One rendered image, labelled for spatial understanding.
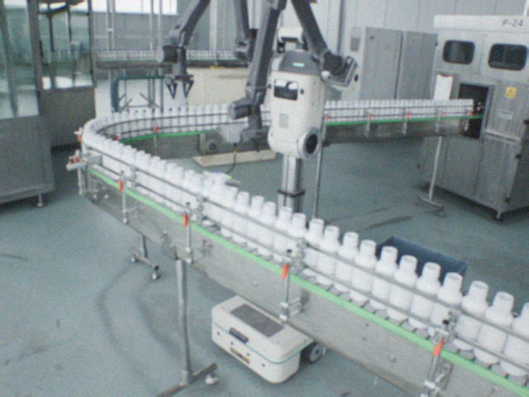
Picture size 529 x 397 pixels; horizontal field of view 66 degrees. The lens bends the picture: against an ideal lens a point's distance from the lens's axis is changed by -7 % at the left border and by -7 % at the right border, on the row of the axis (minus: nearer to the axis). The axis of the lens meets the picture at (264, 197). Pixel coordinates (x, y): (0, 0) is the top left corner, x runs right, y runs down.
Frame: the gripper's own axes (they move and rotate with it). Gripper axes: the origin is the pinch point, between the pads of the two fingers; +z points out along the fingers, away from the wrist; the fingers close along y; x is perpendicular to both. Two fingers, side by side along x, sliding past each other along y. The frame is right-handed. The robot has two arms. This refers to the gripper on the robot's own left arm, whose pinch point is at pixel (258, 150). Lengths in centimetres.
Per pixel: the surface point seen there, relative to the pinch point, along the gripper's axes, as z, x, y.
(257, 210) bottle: 6.0, -44.0, 3.4
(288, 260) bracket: 11, -66, 14
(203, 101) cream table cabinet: 41, 356, -107
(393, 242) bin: 36, -17, 51
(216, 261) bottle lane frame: 26.7, -39.7, -13.5
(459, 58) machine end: 7, 312, 184
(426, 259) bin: 38, -27, 62
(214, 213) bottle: 10.8, -34.3, -12.9
